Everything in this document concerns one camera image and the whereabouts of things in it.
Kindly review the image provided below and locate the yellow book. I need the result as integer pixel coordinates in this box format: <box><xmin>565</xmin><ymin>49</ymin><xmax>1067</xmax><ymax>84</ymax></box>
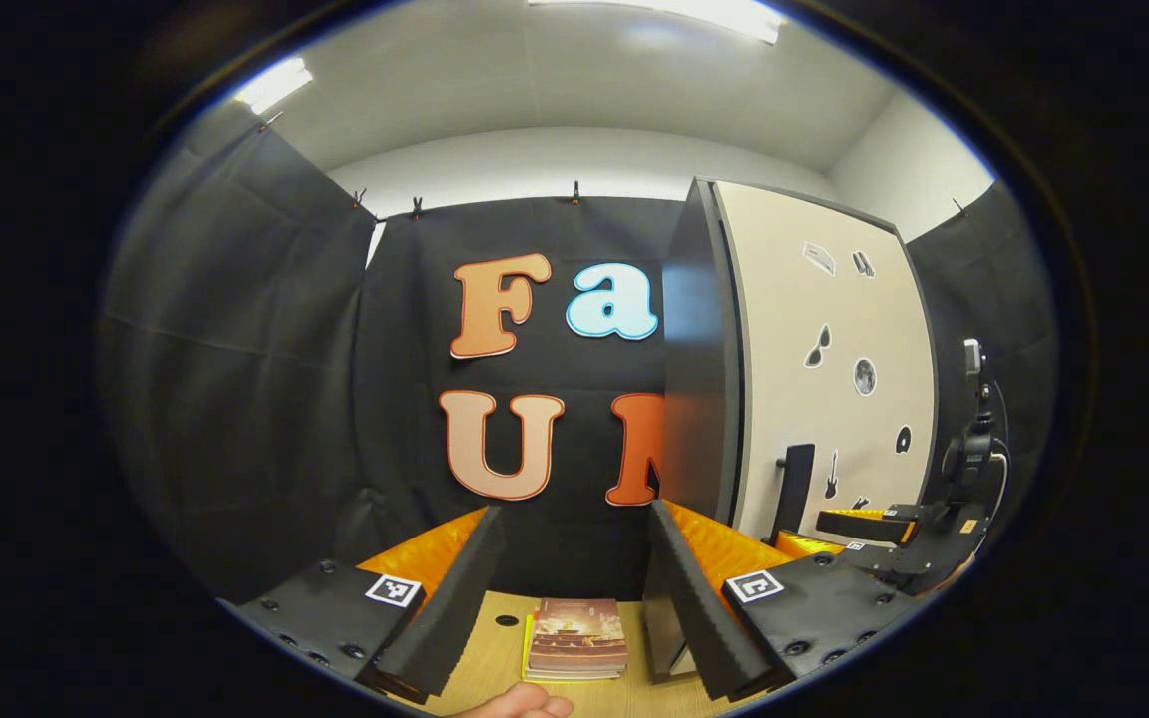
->
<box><xmin>521</xmin><ymin>613</ymin><xmax>625</xmax><ymax>685</ymax></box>

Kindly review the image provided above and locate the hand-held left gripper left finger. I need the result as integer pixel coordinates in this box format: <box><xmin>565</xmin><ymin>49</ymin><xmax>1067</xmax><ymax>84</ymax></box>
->
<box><xmin>215</xmin><ymin>507</ymin><xmax>506</xmax><ymax>704</ymax></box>

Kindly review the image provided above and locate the black backdrop cloth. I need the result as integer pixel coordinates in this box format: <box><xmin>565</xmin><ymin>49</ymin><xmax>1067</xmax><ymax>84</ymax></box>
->
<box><xmin>96</xmin><ymin>100</ymin><xmax>1059</xmax><ymax>604</ymax></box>

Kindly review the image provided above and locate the black cabinet door handle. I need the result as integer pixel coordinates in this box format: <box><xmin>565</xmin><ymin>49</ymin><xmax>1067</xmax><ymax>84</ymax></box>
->
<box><xmin>772</xmin><ymin>444</ymin><xmax>817</xmax><ymax>545</ymax></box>

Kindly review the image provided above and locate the brown cover book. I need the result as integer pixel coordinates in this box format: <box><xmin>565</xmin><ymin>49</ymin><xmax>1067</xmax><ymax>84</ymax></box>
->
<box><xmin>527</xmin><ymin>598</ymin><xmax>630</xmax><ymax>674</ymax></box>

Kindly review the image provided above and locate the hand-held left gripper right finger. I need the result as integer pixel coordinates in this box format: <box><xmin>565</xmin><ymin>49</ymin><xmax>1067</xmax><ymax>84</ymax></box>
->
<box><xmin>642</xmin><ymin>501</ymin><xmax>925</xmax><ymax>702</ymax></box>

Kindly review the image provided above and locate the white cabinet door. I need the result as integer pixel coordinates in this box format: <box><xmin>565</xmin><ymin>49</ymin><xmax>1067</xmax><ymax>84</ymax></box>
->
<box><xmin>714</xmin><ymin>181</ymin><xmax>938</xmax><ymax>559</ymax></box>

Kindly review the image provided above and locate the right hand-held gripper cable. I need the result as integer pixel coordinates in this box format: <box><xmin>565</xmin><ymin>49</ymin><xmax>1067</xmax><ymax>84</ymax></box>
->
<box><xmin>986</xmin><ymin>379</ymin><xmax>1013</xmax><ymax>522</ymax></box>

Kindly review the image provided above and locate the ceiling light panel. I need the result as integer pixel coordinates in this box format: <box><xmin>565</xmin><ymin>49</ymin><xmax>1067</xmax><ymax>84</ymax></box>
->
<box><xmin>530</xmin><ymin>0</ymin><xmax>785</xmax><ymax>46</ymax></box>
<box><xmin>233</xmin><ymin>57</ymin><xmax>314</xmax><ymax>116</ymax></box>

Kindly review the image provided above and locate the dark grey cabinet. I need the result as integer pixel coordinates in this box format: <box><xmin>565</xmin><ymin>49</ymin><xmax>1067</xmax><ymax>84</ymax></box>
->
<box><xmin>649</xmin><ymin>177</ymin><xmax>940</xmax><ymax>686</ymax></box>

